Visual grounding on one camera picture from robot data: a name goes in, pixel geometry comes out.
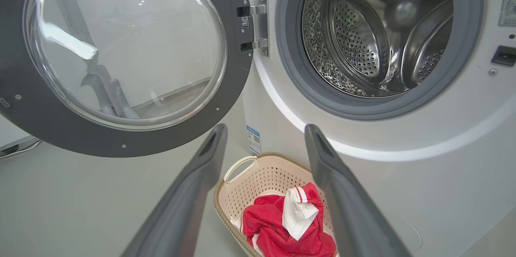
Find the blue energy label sticker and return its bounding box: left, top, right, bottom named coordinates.
left=246, top=125, right=262, bottom=155

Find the cream perforated laundry basket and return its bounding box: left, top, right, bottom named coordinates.
left=213, top=152, right=340, bottom=257

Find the white washing machine body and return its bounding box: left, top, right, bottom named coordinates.
left=235, top=0, right=516, bottom=257

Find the silver door hinge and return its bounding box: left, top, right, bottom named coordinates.
left=237, top=0, right=270, bottom=57

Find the red and white garment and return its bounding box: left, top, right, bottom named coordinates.
left=241, top=182, right=337, bottom=257

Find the steel perforated washer drum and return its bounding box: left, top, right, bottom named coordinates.
left=301, top=0, right=454, bottom=99

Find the grey rubber door gasket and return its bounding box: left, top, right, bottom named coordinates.
left=276, top=0, right=485, bottom=121

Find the black door latch socket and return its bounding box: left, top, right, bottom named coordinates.
left=490, top=45, right=516, bottom=68

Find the white floor cable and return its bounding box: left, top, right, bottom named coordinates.
left=0, top=139, right=42, bottom=160

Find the round dark grey machine door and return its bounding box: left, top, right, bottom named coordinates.
left=0, top=0, right=255, bottom=158

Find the round white filter cover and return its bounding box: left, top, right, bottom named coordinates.
left=401, top=218, right=423, bottom=250

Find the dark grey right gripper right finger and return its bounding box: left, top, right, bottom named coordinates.
left=304, top=124, right=412, bottom=257

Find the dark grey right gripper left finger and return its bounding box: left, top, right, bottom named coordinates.
left=122, top=124, right=229, bottom=257

